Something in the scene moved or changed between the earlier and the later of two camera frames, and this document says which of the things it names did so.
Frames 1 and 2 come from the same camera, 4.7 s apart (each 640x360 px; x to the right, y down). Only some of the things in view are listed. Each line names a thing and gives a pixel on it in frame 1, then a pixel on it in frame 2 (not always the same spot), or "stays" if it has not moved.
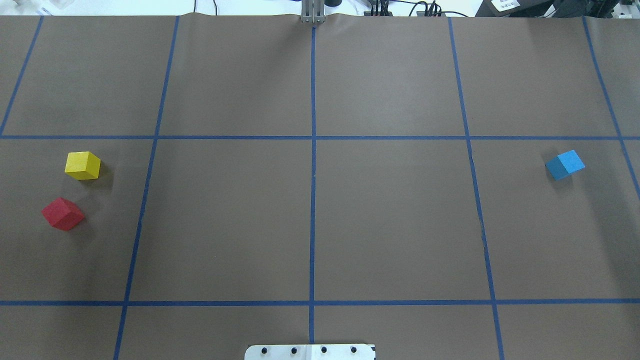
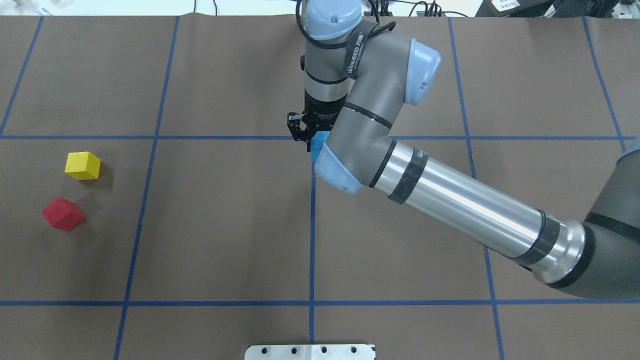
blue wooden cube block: [564, 164] → [316, 143]
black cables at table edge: [382, 6] stays
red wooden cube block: [63, 214] stays
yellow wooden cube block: [83, 165] stays
